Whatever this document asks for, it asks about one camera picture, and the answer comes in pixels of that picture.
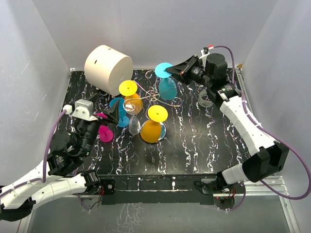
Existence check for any white cylindrical container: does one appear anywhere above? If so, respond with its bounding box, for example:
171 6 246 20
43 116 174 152
84 45 133 96

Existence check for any aluminium frame rail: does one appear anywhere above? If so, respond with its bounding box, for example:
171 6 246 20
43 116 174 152
17 65 301 233

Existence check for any magenta plastic wine glass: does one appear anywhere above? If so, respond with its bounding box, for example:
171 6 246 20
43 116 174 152
98 125 114 142

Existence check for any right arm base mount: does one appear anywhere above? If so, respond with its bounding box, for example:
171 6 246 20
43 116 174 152
194 180 246 213

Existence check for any chrome wine glass rack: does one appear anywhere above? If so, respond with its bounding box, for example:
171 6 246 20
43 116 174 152
121 69 183 143

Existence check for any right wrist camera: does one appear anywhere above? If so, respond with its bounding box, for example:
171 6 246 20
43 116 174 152
199 45 214 59

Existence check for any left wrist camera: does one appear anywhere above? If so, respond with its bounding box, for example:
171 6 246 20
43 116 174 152
63 99 98 121

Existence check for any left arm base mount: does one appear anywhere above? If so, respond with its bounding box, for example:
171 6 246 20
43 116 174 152
80 176 116 212

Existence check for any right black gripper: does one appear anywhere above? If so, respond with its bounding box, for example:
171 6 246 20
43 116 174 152
165 55 212 88

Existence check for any orange wine glass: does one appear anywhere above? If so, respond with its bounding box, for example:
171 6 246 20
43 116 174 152
140 105 168 143
119 80 143 115

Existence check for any blue plastic wine glass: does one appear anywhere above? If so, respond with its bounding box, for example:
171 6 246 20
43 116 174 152
109 98 129 128

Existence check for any clear wine glass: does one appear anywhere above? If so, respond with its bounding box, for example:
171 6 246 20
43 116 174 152
123 98 142 135

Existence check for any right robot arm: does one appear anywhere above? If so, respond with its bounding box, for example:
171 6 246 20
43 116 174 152
165 53 289 193

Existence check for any grey tape roll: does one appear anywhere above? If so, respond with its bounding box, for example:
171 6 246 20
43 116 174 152
198 90 213 108

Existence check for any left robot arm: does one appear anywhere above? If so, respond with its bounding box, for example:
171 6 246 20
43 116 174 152
0 94 121 222

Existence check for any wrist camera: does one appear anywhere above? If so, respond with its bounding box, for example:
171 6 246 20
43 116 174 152
199 45 214 59
63 99 98 121

